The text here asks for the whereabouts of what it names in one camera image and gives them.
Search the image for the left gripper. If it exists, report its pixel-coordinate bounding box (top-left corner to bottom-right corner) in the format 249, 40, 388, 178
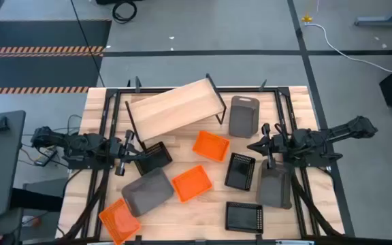
109, 129, 147, 177

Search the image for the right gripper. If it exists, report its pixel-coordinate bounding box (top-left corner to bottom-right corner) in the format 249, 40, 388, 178
246, 122, 287, 170

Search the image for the black plastic basket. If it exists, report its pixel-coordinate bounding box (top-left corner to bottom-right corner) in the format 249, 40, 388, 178
133, 141, 174, 177
224, 152, 257, 191
225, 201, 264, 235

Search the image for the grey plastic basket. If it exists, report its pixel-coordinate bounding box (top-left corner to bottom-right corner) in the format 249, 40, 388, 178
120, 167, 176, 218
228, 95, 261, 139
255, 159, 294, 210

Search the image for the orange plastic basket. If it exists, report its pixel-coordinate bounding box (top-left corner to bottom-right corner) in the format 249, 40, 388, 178
98, 197, 142, 245
191, 130, 231, 163
171, 164, 214, 204

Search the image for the wooden shelf with black legs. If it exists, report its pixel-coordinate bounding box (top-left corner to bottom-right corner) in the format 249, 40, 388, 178
124, 73, 227, 152

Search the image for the black power adapter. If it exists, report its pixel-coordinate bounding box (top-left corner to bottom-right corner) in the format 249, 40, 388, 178
34, 148, 59, 167

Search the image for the black storage box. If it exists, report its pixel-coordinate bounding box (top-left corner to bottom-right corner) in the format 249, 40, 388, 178
10, 176, 69, 212

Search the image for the small orange white object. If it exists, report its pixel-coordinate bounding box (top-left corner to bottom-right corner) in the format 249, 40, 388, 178
21, 215, 42, 228

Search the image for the black hazard-striped floor mat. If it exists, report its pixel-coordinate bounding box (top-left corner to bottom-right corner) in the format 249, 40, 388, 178
0, 19, 112, 95

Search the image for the grey metal desk base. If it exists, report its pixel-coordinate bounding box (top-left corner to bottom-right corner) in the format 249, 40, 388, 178
354, 0, 392, 27

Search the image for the black metal table frame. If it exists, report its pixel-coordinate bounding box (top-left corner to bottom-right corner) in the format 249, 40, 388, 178
55, 85, 357, 245

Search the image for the black power cable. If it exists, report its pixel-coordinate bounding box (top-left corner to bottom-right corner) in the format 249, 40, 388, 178
18, 114, 83, 167

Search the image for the thin black floor cable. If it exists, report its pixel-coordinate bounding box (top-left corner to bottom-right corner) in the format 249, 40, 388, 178
69, 0, 105, 88

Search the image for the white floor cable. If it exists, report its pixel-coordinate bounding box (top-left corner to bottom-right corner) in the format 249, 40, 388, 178
305, 22, 392, 74

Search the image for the coiled black cable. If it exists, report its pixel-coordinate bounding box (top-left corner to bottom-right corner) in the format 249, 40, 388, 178
112, 0, 138, 25

